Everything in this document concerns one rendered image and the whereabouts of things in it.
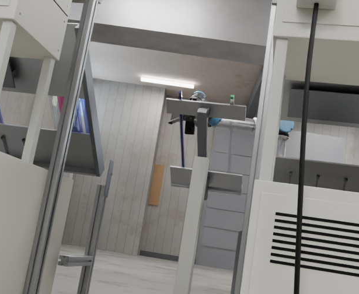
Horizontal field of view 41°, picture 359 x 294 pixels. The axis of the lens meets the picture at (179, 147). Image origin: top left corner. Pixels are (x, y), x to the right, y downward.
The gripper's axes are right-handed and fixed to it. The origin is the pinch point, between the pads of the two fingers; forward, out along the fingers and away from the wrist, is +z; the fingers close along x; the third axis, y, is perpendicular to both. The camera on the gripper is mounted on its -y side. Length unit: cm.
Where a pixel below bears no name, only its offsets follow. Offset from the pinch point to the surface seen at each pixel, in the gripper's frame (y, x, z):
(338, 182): -12, 68, 14
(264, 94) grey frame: 31, 36, 39
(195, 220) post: -28.6, 12.4, 31.0
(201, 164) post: -9.8, 11.3, 16.8
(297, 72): 43, 46, 50
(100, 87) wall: -282, -388, -845
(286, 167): -7.7, 46.8, 14.5
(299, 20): 62, 44, 68
